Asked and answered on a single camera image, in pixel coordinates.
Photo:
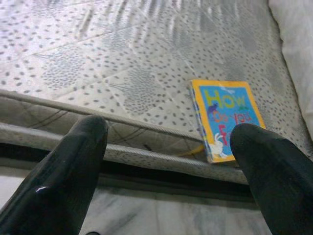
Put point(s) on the white pillow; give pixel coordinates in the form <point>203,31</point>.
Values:
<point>298,49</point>

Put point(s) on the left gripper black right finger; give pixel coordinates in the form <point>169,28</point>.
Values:
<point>283,186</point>

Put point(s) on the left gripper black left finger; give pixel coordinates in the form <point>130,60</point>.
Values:
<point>56,186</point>

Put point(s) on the blue yellow children's book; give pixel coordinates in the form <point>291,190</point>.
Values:
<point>220,107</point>

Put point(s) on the dark bed base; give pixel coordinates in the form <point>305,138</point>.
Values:
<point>159,177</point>

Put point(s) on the grey quilted mattress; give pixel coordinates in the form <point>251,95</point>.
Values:
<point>122,61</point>

